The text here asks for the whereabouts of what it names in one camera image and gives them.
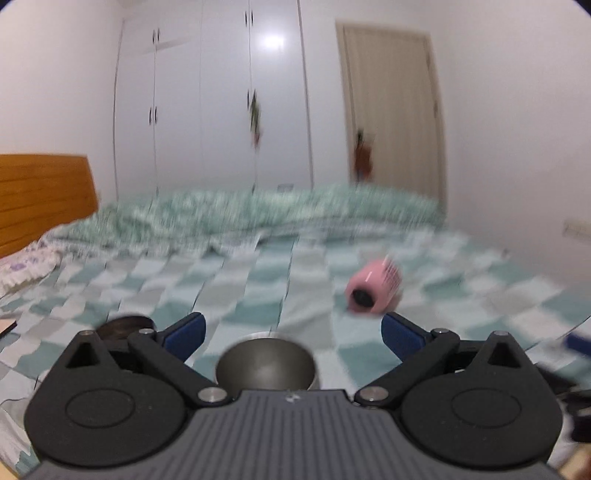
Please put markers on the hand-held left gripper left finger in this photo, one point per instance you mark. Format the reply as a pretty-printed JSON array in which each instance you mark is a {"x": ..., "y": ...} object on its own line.
[{"x": 187, "y": 333}]

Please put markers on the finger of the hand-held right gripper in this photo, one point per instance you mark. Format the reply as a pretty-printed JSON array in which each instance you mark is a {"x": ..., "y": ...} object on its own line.
[{"x": 579, "y": 344}]

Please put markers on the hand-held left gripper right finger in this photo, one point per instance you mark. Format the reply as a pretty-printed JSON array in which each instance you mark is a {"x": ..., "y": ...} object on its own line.
[{"x": 400, "y": 336}]

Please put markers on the pink cup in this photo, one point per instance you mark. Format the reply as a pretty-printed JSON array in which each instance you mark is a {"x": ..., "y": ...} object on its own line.
[{"x": 373, "y": 288}]

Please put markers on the steel cup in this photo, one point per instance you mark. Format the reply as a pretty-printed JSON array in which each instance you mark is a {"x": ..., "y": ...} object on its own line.
[{"x": 265, "y": 367}]

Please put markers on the dark round lid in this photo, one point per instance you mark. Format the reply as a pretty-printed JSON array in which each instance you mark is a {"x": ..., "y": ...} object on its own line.
[{"x": 123, "y": 325}]

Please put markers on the checkered bed sheet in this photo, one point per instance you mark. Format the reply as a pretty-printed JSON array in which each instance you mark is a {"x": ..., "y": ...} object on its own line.
[{"x": 258, "y": 295}]

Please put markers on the green patterned duvet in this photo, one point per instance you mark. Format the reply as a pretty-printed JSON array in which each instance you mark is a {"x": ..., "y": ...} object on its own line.
[{"x": 258, "y": 207}]

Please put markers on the floral pillow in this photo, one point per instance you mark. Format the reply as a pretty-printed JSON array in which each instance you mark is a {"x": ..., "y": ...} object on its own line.
[{"x": 25, "y": 267}]

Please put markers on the hanging door ornament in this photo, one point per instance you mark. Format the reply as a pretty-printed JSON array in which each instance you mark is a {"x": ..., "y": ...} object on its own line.
[{"x": 363, "y": 154}]

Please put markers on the wooden headboard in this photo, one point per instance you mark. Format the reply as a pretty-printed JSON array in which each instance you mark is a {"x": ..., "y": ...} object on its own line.
[{"x": 44, "y": 198}]

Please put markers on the hanging wardrobe ornament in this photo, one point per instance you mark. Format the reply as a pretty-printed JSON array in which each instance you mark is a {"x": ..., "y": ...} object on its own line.
[{"x": 254, "y": 117}]

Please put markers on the beige door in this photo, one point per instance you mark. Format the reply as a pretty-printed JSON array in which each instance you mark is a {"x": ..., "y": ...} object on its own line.
[{"x": 392, "y": 106}]

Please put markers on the white wardrobe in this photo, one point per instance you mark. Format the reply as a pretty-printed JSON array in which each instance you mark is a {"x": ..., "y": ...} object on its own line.
[{"x": 207, "y": 92}]

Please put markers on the white wall socket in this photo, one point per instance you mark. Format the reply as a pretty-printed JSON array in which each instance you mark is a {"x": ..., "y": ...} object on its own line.
[{"x": 576, "y": 229}]

